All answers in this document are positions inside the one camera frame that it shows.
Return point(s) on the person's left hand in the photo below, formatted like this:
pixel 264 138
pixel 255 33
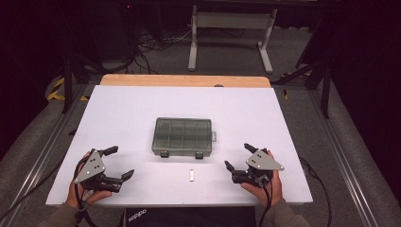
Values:
pixel 91 198

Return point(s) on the person's black clothing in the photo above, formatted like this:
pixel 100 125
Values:
pixel 195 217

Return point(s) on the black metal stand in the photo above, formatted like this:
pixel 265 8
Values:
pixel 326 91
pixel 67 85

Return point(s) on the person's right hand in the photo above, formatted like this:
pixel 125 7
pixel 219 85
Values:
pixel 275 189

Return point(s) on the yellow black floor tape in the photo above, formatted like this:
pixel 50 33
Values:
pixel 55 93

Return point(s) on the wooden table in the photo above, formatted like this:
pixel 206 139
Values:
pixel 183 80

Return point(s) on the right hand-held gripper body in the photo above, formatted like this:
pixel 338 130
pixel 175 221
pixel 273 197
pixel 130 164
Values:
pixel 263 162

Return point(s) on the smoky clear plastic organizer box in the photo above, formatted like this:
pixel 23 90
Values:
pixel 183 137

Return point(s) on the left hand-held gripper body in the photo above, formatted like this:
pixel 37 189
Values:
pixel 91 167

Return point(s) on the grey metal desk frame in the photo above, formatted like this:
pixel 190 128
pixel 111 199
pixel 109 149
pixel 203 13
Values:
pixel 233 20

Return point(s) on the white board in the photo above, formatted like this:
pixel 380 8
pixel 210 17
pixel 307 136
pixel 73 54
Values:
pixel 126 110

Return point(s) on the small white rectangular piece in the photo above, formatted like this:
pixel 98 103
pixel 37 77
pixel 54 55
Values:
pixel 191 175

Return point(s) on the aluminium rail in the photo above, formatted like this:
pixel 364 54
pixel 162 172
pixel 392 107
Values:
pixel 41 157
pixel 346 170

